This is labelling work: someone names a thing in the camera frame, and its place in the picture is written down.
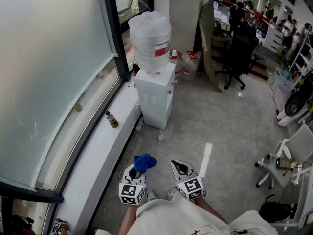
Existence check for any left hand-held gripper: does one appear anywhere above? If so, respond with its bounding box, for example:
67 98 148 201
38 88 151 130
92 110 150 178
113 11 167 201
118 164 148 206

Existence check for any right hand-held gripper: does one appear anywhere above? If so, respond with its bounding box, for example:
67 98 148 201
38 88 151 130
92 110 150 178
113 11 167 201
170 159 207 201

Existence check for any blue cloth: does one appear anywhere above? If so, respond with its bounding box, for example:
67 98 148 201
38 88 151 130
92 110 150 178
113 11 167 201
133 153 157 173

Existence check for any white water dispenser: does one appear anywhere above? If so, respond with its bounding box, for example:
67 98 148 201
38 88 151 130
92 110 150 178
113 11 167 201
134 62 177 130

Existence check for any person's left forearm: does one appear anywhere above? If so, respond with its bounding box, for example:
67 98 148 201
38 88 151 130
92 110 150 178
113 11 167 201
118 204 138 235

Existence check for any person's right forearm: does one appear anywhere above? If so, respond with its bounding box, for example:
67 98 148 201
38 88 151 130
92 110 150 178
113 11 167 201
195 196 228 225

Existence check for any clear plastic bottle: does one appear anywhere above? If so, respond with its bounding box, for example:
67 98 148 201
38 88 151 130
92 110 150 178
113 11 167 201
168 49 183 77

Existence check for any plastic-wrapped large water jug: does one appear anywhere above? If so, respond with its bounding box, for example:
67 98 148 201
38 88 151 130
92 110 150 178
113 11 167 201
128 10 172 75

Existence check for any person's right sneaker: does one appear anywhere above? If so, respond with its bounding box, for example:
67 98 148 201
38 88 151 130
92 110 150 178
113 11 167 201
167 187 179 200

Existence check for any white window ledge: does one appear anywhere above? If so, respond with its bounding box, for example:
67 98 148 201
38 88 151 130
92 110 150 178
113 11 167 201
55 78 142 235

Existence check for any person's white shirt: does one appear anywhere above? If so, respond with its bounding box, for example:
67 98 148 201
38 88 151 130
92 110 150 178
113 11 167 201
95 192 278 235

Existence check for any small dark drink bottle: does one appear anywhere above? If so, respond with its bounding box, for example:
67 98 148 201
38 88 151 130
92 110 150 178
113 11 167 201
105 110 119 128

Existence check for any black white patterned device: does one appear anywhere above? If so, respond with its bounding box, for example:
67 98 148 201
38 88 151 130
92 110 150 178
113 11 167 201
50 218 70 235

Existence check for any black backpack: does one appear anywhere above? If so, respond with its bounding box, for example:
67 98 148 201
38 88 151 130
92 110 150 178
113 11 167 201
258 194 298 224

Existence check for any dark cola bottle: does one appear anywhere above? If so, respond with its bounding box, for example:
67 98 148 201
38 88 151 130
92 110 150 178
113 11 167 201
132 59 141 77

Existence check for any white grey office chair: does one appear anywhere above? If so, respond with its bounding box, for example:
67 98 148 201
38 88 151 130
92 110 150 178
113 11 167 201
255 123 313 190

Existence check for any white cloth bundle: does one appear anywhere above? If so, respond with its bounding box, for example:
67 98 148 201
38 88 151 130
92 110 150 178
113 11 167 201
276 108 296 128

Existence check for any brown leaning board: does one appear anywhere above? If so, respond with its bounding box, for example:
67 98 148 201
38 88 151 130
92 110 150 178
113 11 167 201
198 0 223 93

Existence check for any white side table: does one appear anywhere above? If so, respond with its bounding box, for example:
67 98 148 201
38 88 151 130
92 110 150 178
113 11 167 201
290 166 313 230

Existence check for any black round appliance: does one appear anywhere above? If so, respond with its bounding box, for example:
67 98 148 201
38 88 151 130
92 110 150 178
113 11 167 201
285 89 306 117

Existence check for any black office chair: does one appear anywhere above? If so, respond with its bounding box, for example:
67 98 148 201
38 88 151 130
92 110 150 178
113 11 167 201
214 21 260 90

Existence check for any clear storage box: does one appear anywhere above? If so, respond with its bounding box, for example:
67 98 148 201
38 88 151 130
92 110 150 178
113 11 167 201
273 67 293 92

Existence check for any frosted glass window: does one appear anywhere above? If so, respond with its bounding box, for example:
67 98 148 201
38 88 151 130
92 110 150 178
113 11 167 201
0 0 132 203

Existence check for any white drawer cabinet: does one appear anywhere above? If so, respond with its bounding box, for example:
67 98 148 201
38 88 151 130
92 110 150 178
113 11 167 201
263 23 284 53

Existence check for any white shelf rack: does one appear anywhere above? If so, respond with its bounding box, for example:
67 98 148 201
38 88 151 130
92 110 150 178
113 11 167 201
288 25 313 88

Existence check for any black floor cable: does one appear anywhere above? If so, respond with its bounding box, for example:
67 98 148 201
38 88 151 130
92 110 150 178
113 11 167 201
268 72 281 115

